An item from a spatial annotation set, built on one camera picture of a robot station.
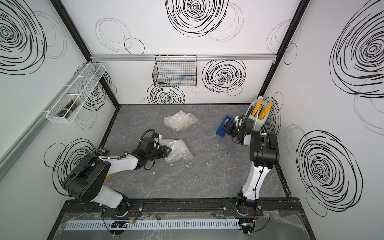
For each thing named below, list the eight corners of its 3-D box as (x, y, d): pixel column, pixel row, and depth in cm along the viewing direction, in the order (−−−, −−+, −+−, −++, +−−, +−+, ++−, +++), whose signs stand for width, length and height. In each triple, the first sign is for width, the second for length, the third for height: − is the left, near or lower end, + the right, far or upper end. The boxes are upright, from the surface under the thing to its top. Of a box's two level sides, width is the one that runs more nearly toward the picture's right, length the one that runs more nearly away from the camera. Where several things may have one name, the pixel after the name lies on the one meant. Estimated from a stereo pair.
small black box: (98, 155, 95) (95, 153, 92) (100, 150, 97) (98, 148, 95) (107, 155, 95) (104, 153, 92) (109, 150, 97) (107, 148, 95)
